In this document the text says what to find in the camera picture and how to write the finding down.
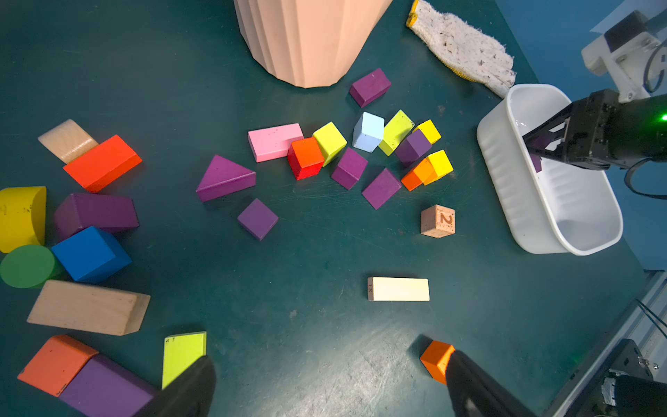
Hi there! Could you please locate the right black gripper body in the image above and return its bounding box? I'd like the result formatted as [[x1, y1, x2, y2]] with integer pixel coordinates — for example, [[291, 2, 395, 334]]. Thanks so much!
[[559, 90, 625, 170]]

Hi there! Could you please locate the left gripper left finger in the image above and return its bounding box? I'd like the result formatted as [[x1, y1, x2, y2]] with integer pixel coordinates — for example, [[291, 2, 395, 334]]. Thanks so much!
[[134, 355, 216, 417]]

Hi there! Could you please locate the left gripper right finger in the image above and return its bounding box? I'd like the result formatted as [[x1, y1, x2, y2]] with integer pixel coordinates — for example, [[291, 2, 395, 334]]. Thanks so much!
[[446, 350, 536, 417]]

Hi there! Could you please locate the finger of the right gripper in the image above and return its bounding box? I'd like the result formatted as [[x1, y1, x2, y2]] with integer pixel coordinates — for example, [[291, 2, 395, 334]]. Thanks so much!
[[527, 145, 566, 163], [523, 106, 573, 146]]

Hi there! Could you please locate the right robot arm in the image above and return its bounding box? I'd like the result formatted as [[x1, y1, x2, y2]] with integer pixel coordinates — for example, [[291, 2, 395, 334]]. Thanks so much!
[[523, 90, 666, 200]]

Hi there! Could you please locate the white storage bin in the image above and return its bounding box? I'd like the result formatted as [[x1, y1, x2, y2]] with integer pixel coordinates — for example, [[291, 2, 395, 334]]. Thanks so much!
[[477, 83, 624, 256]]

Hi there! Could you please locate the lime green bar block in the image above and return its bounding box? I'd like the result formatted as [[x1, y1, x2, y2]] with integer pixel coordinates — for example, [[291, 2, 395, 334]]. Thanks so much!
[[162, 331, 207, 389]]

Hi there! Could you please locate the orange cube block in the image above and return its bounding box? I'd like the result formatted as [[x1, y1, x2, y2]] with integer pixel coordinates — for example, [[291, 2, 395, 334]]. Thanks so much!
[[420, 341, 455, 385]]

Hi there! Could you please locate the purple long block left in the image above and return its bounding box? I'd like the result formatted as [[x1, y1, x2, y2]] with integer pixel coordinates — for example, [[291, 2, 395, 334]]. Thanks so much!
[[59, 354, 158, 416]]

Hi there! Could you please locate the yellow cube lower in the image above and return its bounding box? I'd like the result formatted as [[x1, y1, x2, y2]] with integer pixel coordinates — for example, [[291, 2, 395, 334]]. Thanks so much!
[[423, 149, 453, 185]]

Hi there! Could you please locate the yellow cube upper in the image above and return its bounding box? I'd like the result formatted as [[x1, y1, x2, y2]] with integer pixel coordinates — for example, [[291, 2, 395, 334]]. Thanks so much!
[[415, 120, 442, 144]]

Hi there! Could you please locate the white knit work glove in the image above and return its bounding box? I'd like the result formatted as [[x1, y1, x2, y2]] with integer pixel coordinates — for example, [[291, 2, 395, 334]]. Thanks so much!
[[406, 1, 516, 98]]

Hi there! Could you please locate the small orange block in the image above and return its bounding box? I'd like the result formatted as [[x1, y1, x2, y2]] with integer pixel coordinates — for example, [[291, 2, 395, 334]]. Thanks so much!
[[401, 158, 435, 191]]

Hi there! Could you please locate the purple cube by yellow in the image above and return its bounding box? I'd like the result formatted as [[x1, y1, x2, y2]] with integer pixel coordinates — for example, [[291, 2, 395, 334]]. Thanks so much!
[[395, 130, 432, 167]]

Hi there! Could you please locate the orange block left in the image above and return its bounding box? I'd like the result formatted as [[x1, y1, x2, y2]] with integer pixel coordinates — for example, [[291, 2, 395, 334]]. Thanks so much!
[[17, 335, 99, 397]]

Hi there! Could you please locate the wooden number cube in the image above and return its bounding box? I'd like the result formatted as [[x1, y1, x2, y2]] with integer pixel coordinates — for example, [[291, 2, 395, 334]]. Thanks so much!
[[420, 205, 456, 239]]

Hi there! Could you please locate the pale wooden long block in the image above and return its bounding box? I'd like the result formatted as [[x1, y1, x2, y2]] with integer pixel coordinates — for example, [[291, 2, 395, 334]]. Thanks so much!
[[368, 277, 430, 302]]

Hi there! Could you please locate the tan wooden block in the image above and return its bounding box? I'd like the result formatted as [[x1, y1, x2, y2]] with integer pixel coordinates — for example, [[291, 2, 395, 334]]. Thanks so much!
[[27, 280, 150, 336]]

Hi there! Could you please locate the lime green long block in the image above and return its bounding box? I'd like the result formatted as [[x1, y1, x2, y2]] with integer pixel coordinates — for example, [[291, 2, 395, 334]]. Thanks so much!
[[379, 109, 414, 156]]

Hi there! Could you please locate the light blue cube block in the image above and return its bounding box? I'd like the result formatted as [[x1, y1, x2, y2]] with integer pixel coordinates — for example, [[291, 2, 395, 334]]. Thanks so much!
[[353, 112, 385, 153]]

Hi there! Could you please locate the purple cube small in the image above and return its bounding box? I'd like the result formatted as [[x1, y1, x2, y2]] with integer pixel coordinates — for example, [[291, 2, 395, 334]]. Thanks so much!
[[237, 199, 279, 241]]

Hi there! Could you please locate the purple block by blue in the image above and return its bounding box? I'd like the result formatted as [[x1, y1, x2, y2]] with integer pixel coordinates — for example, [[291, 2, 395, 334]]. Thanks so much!
[[54, 193, 140, 241]]

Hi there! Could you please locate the purple cube by lime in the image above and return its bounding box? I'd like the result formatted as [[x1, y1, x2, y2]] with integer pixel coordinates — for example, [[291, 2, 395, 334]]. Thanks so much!
[[331, 148, 368, 190]]

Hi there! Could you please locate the green cylinder block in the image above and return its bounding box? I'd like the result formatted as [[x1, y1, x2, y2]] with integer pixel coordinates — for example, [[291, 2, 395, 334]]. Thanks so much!
[[1, 245, 64, 288]]

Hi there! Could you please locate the purple triangle prism block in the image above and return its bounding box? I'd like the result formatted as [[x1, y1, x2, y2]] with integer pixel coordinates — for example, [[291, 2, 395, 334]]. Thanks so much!
[[196, 155, 256, 203]]

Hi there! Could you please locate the lime green cube block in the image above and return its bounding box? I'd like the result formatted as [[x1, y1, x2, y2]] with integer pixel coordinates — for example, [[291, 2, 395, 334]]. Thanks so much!
[[313, 122, 347, 166]]

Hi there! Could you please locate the red rectangular block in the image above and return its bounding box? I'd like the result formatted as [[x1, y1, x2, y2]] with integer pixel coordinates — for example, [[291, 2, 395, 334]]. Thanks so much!
[[64, 135, 142, 193]]

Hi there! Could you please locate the red cube block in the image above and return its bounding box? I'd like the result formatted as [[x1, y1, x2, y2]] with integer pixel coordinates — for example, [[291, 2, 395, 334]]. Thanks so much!
[[288, 137, 325, 181]]

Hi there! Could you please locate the yellow cylinder block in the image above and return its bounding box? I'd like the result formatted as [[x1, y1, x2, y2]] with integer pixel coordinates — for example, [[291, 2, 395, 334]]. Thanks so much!
[[1, 186, 47, 254]]

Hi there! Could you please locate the pink flower pot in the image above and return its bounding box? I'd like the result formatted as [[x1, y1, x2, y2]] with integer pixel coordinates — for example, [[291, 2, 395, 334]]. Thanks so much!
[[234, 0, 391, 89]]

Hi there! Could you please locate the pink rectangular block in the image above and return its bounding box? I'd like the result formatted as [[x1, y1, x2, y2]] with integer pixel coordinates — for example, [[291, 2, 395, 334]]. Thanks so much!
[[248, 123, 304, 163]]

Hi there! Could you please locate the small tan arch block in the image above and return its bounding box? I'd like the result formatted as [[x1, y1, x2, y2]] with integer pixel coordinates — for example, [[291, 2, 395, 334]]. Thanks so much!
[[38, 119, 98, 164]]

